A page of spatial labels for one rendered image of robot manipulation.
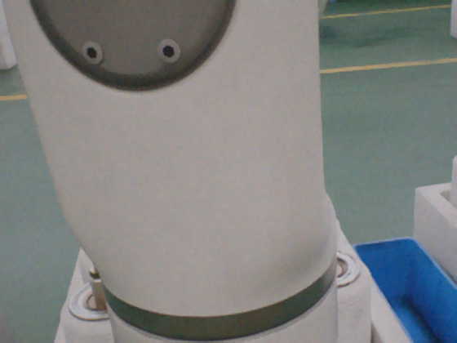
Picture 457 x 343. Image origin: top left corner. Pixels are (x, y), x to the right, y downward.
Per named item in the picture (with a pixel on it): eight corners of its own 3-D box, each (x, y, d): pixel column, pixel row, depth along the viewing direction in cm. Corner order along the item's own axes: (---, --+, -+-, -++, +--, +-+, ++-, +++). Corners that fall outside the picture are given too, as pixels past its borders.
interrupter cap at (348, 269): (277, 267, 63) (277, 262, 62) (331, 246, 66) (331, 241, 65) (317, 300, 56) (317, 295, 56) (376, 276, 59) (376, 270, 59)
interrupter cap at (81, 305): (81, 282, 63) (79, 277, 63) (147, 279, 63) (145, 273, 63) (59, 326, 57) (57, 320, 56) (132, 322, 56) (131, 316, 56)
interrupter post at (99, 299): (97, 295, 61) (91, 269, 60) (118, 294, 61) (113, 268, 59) (90, 309, 59) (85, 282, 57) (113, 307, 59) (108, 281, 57)
